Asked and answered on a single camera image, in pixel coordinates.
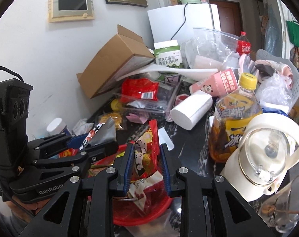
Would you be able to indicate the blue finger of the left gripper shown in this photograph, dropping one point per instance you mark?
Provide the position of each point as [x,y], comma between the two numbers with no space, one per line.
[76,141]

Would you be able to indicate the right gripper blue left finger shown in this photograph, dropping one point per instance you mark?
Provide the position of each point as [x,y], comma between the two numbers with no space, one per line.
[129,164]

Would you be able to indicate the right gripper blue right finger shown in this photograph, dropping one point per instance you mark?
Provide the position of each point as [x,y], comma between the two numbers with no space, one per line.
[164,168]

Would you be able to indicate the red cartoon snack packet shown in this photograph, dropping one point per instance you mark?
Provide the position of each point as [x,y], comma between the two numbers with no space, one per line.
[146,151]

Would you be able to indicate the black white snack packet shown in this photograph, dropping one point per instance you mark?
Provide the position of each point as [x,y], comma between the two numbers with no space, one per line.
[99,134]

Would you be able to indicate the person's left hand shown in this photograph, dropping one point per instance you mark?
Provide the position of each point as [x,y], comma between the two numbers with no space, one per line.
[25,212]

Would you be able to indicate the white patterned sachet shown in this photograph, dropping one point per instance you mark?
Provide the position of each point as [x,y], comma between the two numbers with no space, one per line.
[82,127]

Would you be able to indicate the white cap dark jar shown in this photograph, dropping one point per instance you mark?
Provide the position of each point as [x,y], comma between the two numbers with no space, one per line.
[57,126]

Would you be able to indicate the red plastic basket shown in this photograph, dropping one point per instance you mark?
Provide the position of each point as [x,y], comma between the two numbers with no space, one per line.
[146,201]

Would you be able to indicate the white paper roll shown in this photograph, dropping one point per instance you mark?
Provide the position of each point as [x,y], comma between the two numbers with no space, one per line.
[190,111]

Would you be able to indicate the yellow noodle snack bag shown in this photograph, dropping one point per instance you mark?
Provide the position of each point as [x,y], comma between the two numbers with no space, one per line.
[116,117]

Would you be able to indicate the yellow lemon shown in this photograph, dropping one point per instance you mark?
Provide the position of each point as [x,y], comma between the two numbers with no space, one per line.
[116,105]

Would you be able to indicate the clear plastic tray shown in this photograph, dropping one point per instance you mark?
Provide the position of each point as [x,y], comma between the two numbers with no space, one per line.
[150,103]

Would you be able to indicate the red barcode snack bag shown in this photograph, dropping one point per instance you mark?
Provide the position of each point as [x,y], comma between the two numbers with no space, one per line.
[139,89]

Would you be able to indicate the yellow iced tea bottle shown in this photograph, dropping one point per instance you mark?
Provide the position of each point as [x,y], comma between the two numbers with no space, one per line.
[232,114]

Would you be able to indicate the long white paper sheet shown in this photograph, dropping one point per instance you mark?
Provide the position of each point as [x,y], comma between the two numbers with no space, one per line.
[194,74]

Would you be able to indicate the pink panda cup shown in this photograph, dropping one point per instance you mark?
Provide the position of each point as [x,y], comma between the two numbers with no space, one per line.
[217,85]

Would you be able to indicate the green white carton box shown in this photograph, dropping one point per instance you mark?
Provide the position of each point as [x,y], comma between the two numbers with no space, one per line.
[168,54]

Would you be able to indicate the brown cardboard box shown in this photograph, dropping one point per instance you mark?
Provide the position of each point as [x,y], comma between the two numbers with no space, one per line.
[125,52]

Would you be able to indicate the white kettle with glass lid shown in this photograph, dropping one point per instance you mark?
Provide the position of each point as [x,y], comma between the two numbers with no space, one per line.
[268,148]

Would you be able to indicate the clear zip plastic bag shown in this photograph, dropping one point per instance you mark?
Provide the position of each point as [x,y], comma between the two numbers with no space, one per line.
[210,49]

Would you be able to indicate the white mini fridge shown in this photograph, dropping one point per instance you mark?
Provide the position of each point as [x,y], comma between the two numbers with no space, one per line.
[179,22]

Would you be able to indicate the glass mug with cat print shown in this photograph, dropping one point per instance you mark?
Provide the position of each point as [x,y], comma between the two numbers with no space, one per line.
[285,199]

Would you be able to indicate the red cola bottle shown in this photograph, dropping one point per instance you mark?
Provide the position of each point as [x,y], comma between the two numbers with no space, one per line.
[243,45]

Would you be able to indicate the wall intercom panel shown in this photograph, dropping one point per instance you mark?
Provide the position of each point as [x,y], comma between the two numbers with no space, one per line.
[70,10]

